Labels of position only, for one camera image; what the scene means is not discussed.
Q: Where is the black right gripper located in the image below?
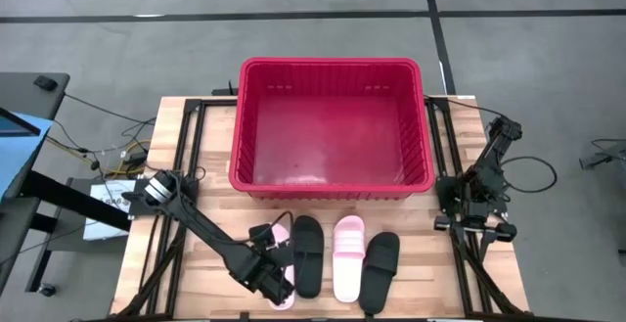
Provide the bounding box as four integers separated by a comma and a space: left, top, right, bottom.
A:
433, 213, 518, 263

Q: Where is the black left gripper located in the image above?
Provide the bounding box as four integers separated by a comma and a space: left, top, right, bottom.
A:
233, 246, 296, 307

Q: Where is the black slide sandal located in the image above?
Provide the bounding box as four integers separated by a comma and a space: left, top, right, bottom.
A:
291, 214, 325, 299
358, 231, 401, 316

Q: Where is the pink slide sandal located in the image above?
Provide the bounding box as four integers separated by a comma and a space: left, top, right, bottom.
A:
267, 222, 296, 311
332, 214, 367, 304

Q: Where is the red plastic bin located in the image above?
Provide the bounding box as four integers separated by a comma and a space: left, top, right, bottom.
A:
228, 56, 436, 202

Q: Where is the black floor stand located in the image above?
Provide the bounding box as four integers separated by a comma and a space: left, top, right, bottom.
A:
579, 137, 626, 186

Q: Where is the white paper sheet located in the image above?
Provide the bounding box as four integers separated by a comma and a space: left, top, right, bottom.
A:
82, 179, 137, 242

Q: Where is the black power adapter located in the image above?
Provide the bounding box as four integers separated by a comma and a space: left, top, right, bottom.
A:
122, 151, 149, 167

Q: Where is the small black antenna device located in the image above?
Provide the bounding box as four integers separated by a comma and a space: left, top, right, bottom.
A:
211, 79, 240, 97

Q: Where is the blue sheet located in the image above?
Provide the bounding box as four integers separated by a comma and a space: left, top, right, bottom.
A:
0, 111, 54, 201

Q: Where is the dark monitor screen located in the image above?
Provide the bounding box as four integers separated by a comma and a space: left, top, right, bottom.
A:
0, 106, 43, 138

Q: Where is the black computer mouse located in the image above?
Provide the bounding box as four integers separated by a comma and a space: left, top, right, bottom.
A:
32, 74, 59, 92

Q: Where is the dark grey desk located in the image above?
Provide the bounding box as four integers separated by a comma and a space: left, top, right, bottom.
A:
0, 70, 71, 289

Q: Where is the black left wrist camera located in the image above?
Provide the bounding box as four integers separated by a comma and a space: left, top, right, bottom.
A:
247, 222, 281, 251

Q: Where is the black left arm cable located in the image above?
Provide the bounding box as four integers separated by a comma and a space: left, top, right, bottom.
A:
266, 210, 295, 245

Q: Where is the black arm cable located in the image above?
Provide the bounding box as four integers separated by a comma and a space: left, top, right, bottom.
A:
501, 155, 559, 195
266, 210, 295, 245

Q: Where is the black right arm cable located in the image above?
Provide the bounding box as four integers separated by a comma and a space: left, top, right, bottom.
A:
501, 155, 559, 195

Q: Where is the thin black cable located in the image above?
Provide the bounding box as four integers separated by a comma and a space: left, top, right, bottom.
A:
425, 95, 506, 118

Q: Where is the black aluminium table frame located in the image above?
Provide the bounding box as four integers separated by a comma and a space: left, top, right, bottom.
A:
114, 97, 241, 319
424, 95, 532, 317

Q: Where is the yellow cable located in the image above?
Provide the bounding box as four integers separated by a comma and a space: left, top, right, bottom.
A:
46, 137, 151, 179

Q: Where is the black desk leg frame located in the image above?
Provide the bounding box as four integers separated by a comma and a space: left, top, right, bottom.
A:
22, 169, 133, 294

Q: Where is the black floor cable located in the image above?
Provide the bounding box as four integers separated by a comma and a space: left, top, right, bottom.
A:
62, 92, 157, 126

